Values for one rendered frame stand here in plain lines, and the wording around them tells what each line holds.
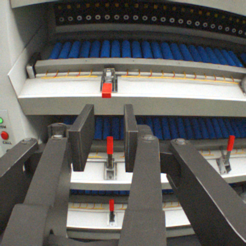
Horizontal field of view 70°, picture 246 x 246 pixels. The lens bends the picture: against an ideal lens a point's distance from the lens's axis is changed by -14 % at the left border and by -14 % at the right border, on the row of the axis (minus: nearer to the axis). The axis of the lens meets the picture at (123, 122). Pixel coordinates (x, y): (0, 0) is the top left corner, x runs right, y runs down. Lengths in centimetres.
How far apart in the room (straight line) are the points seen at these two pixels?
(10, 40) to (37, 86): 10
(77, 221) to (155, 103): 41
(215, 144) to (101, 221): 37
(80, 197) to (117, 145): 22
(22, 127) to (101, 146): 18
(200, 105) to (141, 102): 11
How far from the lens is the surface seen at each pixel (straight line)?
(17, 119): 38
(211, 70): 39
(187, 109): 36
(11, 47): 35
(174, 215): 62
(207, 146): 50
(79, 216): 61
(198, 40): 48
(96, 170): 45
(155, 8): 45
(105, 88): 27
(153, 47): 42
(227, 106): 39
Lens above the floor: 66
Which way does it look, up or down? 30 degrees down
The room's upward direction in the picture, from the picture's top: 1 degrees clockwise
